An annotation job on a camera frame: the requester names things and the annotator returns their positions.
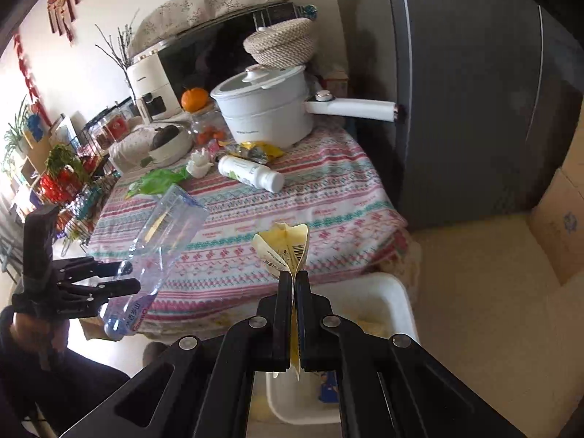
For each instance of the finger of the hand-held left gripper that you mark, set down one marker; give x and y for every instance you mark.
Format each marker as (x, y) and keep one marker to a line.
(114, 289)
(100, 269)

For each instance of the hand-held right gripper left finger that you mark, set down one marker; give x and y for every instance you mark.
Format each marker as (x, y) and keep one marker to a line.
(283, 319)

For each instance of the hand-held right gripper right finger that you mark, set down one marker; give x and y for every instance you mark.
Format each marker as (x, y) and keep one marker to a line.
(305, 324)

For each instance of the blue snack bag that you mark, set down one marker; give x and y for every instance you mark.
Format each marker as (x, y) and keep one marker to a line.
(328, 388)

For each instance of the pale yellow snack packet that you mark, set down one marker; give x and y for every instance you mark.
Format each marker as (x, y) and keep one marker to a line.
(283, 248)

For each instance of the clear plastic water bottle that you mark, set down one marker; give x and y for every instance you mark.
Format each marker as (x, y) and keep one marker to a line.
(169, 223)

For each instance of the white plastic bin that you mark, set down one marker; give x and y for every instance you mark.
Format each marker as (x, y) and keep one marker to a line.
(388, 296)

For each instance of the green plastic wrapper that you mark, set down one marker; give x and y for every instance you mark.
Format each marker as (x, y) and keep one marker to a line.
(155, 181)

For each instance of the white plastic drink bottle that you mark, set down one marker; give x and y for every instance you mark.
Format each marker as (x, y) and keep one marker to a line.
(248, 173)

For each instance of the pink drink can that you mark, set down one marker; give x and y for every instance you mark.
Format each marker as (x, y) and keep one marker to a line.
(213, 146)

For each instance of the deep yellow wrapper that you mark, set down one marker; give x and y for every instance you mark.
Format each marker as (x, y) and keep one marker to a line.
(262, 149)

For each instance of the person's left forearm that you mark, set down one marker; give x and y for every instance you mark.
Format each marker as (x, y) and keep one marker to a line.
(54, 397)

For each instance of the person's left hand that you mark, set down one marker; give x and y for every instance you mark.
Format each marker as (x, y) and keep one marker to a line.
(57, 335)

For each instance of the red packets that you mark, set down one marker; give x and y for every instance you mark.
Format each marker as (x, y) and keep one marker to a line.
(57, 187)

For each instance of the green leafy vegetable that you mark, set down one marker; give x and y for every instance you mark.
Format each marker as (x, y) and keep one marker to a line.
(64, 157)

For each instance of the striped patterned tablecloth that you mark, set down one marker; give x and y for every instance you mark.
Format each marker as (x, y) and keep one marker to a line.
(273, 200)

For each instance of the green potted plant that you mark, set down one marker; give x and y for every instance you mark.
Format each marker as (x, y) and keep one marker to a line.
(16, 132)

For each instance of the white floral cloth bundle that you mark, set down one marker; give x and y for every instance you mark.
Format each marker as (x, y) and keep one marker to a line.
(130, 146)

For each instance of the white ceramic bowl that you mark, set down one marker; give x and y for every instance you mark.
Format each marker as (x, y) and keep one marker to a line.
(175, 154)

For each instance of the dark green squash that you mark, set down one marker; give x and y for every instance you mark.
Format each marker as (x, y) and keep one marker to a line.
(164, 137)

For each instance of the cream air fryer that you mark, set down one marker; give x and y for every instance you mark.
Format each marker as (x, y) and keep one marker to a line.
(150, 82)

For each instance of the orange mandarin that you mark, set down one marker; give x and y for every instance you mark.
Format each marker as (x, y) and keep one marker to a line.
(195, 99)

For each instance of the white electric cooking pot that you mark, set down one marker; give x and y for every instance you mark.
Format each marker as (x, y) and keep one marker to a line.
(269, 118)

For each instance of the dry branch bundle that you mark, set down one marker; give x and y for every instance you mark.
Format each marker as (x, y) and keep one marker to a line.
(122, 61)

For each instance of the white microwave oven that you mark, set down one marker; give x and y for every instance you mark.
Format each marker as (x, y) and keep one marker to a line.
(205, 59)

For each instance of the small red white box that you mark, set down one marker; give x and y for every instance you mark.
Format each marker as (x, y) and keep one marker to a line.
(337, 84)

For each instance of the grey refrigerator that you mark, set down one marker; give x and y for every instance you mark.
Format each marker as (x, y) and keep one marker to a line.
(456, 100)

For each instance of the cardboard box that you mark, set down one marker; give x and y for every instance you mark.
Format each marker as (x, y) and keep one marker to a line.
(561, 219)

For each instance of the floral cloth cover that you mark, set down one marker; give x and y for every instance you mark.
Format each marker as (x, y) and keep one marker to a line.
(219, 0)

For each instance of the blue ornament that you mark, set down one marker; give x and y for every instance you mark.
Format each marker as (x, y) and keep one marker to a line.
(308, 11)

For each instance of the red paper wall strip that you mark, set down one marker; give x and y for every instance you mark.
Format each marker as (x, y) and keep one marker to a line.
(32, 82)

